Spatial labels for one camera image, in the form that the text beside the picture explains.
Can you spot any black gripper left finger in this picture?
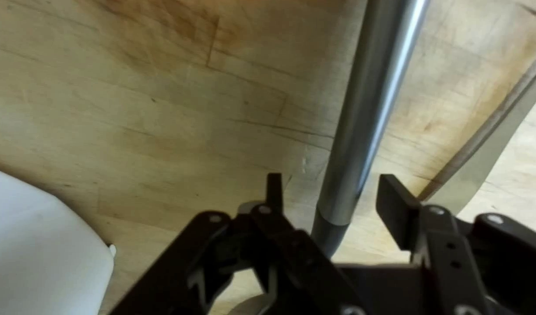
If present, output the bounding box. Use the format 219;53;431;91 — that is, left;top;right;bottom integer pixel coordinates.
109;172;370;315

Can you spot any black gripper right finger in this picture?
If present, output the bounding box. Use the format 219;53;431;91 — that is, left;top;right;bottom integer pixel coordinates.
377;173;536;315

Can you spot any white bucket green rim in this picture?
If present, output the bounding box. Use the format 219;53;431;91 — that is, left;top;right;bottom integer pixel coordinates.
0;165;118;315

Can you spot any black ladle steel handle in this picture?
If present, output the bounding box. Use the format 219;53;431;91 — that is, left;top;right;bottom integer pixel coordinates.
310;0;431;259

